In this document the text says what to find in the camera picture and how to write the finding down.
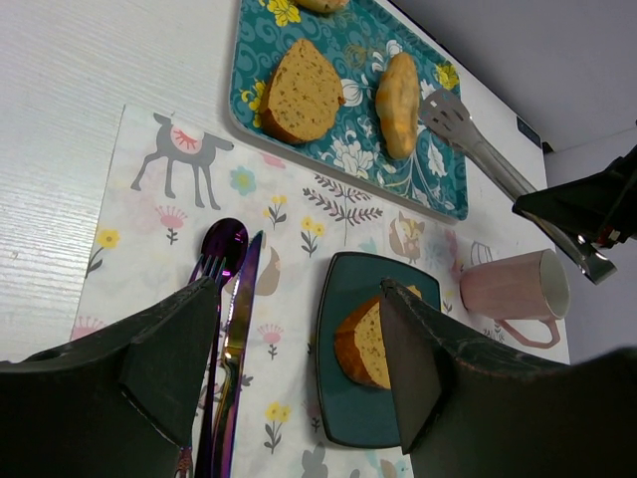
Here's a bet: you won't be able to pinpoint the brown bread slice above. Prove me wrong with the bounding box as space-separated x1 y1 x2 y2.
333 296 391 390
259 39 345 144

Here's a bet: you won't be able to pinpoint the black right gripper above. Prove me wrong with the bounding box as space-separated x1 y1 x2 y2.
513 149 636 249

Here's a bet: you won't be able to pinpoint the iridescent purple spoon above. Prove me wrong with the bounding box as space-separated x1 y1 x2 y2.
191 217 250 478

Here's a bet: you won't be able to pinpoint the iridescent purple knife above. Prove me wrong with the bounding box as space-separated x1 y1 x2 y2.
210 231 263 478

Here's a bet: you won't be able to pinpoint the orange glazed donut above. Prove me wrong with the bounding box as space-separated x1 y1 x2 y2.
297 0 349 14

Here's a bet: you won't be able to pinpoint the iridescent purple fork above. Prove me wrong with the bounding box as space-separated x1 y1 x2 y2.
191 253 225 478

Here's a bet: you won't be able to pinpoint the dark teal square plate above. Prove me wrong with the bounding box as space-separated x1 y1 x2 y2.
315 251 442 449

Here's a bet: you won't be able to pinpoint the metal serving tongs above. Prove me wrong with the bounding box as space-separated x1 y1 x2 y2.
420 89 617 285

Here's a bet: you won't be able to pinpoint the pink ceramic mug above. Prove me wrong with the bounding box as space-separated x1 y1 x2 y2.
460 249 570 350

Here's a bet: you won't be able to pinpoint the floral animal print placemat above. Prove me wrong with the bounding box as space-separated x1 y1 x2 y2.
69 103 514 478

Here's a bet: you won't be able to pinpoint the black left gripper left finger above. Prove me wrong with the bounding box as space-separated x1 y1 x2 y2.
1 279 211 477

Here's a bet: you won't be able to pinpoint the oval bread roll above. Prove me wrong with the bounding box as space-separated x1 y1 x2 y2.
375 52 421 160

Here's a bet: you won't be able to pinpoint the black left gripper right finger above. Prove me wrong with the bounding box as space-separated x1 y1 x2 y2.
380 279 636 477

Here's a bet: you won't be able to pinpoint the brown bread slice on tray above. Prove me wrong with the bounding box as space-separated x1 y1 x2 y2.
259 39 345 144

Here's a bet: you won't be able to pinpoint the black corner label sticker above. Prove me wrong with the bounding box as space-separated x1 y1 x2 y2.
517 117 541 148

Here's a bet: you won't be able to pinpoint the teal floral serving tray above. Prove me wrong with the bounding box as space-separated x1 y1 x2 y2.
229 0 469 221

